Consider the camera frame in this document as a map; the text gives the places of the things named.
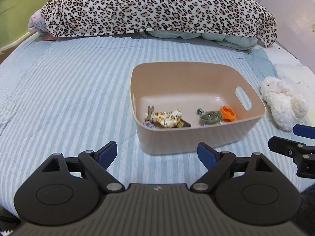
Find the beige plastic basket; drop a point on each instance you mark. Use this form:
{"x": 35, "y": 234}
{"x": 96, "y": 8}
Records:
{"x": 196, "y": 137}

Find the white plush toy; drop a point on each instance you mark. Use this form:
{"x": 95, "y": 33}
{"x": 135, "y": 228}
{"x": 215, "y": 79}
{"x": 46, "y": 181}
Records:
{"x": 283, "y": 103}

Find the tan hair clip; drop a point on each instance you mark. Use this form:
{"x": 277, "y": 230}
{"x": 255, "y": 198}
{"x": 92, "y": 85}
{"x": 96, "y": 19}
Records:
{"x": 149, "y": 113}

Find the leopard print blanket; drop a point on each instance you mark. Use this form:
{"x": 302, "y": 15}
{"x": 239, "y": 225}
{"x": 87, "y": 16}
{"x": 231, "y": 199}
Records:
{"x": 157, "y": 7}

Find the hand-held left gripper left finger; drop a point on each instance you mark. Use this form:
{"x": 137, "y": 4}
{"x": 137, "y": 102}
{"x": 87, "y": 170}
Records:
{"x": 107, "y": 155}

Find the blue striped bed sheet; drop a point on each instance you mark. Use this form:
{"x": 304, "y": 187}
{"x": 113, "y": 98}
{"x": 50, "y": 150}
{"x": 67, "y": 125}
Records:
{"x": 69, "y": 98}

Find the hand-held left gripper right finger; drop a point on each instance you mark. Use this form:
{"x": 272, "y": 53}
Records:
{"x": 207, "y": 156}

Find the teal checked quilt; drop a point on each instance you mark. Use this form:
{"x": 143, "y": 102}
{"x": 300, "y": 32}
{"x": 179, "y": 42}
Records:
{"x": 221, "y": 38}

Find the orange fabric item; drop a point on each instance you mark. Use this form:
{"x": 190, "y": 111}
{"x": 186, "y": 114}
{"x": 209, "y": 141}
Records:
{"x": 227, "y": 113}

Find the green turtle toy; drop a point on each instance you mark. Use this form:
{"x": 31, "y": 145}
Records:
{"x": 211, "y": 116}

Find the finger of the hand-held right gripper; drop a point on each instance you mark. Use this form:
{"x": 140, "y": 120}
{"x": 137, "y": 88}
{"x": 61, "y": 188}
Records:
{"x": 283, "y": 145}
{"x": 304, "y": 130}

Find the pink cloth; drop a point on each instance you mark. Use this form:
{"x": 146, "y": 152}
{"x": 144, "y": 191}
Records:
{"x": 37, "y": 24}

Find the green storage cabinet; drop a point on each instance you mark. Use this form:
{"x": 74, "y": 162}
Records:
{"x": 17, "y": 9}

